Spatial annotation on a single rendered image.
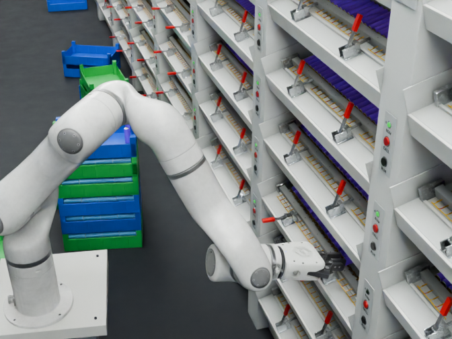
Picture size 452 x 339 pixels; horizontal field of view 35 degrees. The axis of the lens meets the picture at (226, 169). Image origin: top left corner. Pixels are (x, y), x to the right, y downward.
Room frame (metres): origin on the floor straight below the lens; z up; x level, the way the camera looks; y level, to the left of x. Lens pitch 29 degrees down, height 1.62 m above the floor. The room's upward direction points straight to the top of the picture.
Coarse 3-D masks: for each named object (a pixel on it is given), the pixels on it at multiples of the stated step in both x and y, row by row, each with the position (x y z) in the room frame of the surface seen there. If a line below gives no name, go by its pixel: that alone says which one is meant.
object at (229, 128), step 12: (204, 96) 2.46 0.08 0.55; (216, 96) 2.46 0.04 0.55; (204, 108) 2.41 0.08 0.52; (216, 108) 2.31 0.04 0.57; (228, 108) 2.32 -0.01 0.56; (216, 120) 2.30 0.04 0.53; (228, 120) 2.27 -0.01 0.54; (240, 120) 2.21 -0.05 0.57; (216, 132) 2.25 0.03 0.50; (228, 132) 2.20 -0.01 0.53; (240, 132) 2.18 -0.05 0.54; (228, 144) 2.13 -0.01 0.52; (240, 144) 2.05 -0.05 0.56; (240, 156) 2.03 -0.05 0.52; (240, 168) 1.99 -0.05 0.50
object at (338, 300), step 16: (272, 192) 1.80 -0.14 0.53; (272, 208) 1.72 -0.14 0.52; (288, 208) 1.71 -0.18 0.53; (288, 240) 1.60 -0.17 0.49; (304, 240) 1.55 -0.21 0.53; (352, 272) 1.39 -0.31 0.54; (320, 288) 1.39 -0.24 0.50; (336, 288) 1.35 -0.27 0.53; (336, 304) 1.30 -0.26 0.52; (352, 304) 1.29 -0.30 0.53; (352, 320) 1.21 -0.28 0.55
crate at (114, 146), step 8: (56, 120) 2.40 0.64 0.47; (120, 128) 2.44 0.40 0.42; (112, 136) 2.41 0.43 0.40; (120, 136) 2.41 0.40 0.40; (104, 144) 2.35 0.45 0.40; (112, 144) 2.25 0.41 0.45; (120, 144) 2.25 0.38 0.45; (128, 144) 2.25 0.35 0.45; (136, 144) 2.30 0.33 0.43; (96, 152) 2.24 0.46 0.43; (104, 152) 2.24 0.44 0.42; (112, 152) 2.25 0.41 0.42; (120, 152) 2.25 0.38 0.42; (128, 152) 2.25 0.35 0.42; (136, 152) 2.26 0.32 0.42
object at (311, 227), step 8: (288, 192) 1.74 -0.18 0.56; (288, 200) 1.72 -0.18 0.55; (296, 200) 1.70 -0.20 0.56; (296, 208) 1.66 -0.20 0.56; (304, 216) 1.62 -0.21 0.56; (304, 224) 1.60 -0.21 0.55; (312, 224) 1.58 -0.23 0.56; (312, 232) 1.55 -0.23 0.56; (320, 232) 1.54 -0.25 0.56; (320, 240) 1.51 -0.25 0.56; (328, 248) 1.47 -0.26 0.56; (344, 272) 1.37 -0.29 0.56; (352, 280) 1.34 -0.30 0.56; (352, 288) 1.32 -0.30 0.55
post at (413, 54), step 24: (408, 24) 1.15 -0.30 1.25; (408, 48) 1.14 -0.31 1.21; (432, 48) 1.13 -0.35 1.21; (384, 72) 1.21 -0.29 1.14; (408, 72) 1.13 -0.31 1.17; (432, 72) 1.13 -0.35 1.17; (384, 96) 1.20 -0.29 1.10; (408, 144) 1.13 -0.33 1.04; (408, 168) 1.13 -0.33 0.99; (384, 192) 1.16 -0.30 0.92; (384, 216) 1.15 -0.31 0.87; (384, 240) 1.14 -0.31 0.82; (408, 240) 1.13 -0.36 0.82; (384, 264) 1.13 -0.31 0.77; (360, 288) 1.20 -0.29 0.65; (360, 312) 1.19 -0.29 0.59; (384, 312) 1.13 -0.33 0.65; (360, 336) 1.18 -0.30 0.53; (384, 336) 1.13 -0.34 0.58
